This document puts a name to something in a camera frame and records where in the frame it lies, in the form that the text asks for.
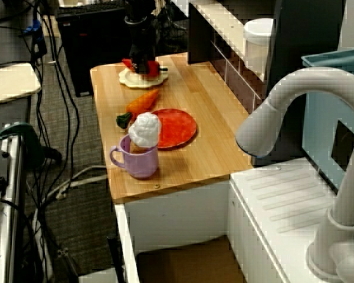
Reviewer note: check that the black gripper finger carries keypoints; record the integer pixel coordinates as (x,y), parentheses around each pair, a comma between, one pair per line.
(141,67)

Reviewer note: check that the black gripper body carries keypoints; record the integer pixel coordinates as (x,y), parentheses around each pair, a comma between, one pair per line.
(141,41)

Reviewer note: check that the red toy pepper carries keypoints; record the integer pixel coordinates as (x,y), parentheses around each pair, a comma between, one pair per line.
(154,67)

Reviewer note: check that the orange toy carrot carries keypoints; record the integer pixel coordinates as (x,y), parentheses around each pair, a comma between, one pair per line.
(143,101)

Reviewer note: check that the red round plate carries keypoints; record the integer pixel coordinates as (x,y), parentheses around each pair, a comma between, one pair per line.
(177,129)

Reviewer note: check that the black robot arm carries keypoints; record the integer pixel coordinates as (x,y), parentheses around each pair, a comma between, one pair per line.
(138,9)

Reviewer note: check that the cream scalloped plate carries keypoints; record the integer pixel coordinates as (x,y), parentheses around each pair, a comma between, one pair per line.
(135,82)

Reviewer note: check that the black computer tower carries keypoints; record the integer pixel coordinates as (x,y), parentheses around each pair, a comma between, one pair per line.
(88,53)

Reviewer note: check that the white toy ice cream cone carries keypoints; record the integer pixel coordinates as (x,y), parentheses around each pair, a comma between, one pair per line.
(146,129)

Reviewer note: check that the black toy kitchen hutch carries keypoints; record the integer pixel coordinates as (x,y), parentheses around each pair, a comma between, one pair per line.
(236,44)

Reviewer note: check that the purple plastic mug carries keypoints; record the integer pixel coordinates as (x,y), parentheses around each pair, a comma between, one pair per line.
(141,165)

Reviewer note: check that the white lidded canister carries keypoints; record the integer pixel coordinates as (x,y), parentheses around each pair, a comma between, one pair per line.
(256,44)

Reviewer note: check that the cream topped desk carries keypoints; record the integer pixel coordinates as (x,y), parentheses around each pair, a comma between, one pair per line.
(11,82)

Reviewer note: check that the grey toy faucet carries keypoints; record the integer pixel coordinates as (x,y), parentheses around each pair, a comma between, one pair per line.
(327,88)

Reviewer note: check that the teal plastic bin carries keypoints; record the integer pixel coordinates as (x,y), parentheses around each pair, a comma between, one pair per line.
(321,132)

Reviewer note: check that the white toy sink unit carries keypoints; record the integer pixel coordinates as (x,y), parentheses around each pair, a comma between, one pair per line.
(283,200)

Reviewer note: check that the aluminium extrusion rail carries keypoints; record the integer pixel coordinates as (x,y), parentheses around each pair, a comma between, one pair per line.
(9,191)

